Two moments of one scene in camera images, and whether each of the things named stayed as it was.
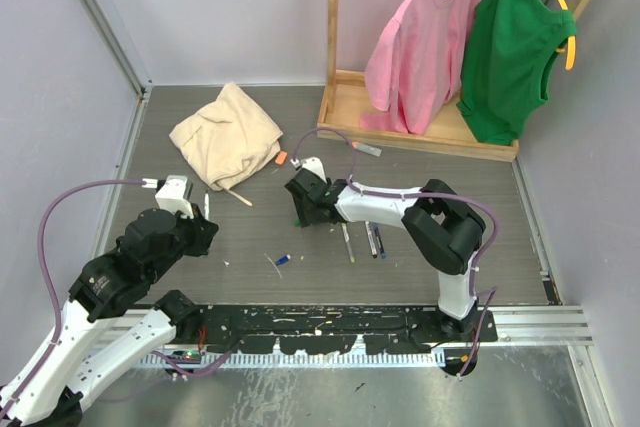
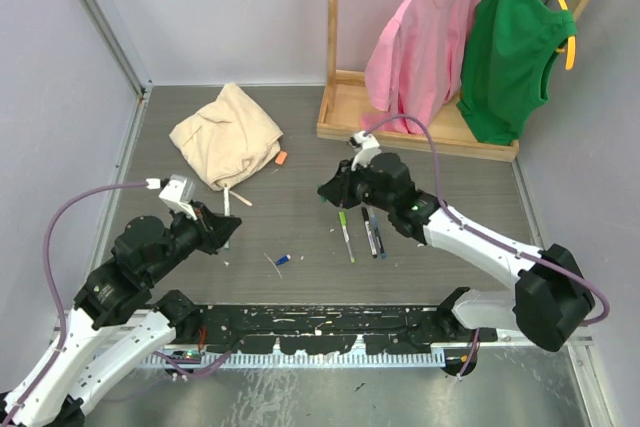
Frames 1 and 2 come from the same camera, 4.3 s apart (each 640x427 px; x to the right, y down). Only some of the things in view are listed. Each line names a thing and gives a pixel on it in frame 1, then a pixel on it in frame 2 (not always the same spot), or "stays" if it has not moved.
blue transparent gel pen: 378,236 stays
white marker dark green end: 207,205 -> 226,209
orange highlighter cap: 281,157 stays
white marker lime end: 346,235 stays
